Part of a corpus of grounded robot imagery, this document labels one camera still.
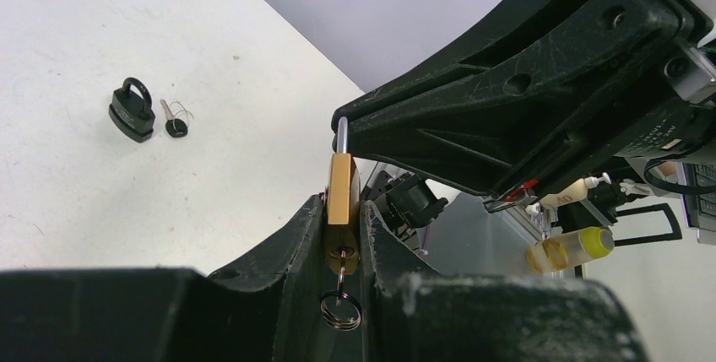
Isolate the large black padlock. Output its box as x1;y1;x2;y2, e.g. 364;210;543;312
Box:
108;77;155;143

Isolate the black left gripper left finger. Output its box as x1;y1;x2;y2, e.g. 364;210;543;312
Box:
1;195;323;361

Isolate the yellow-capped bottle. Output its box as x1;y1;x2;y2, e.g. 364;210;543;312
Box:
526;227;616;273

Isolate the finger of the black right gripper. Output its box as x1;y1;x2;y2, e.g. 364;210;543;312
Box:
331;0;586;129
335;0;692;197

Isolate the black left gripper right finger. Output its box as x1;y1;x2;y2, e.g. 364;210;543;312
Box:
361;201;648;361

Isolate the white pump lotion bottle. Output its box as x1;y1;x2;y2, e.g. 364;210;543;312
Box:
525;172;612;216

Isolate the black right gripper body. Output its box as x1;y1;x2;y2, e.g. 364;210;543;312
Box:
491;0;715;202

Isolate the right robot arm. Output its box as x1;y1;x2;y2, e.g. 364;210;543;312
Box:
334;0;715;242

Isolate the black keyboard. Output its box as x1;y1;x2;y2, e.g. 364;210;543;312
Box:
679;164;715;246

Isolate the small brass padlock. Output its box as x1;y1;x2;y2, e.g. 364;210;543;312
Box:
319;116;364;332

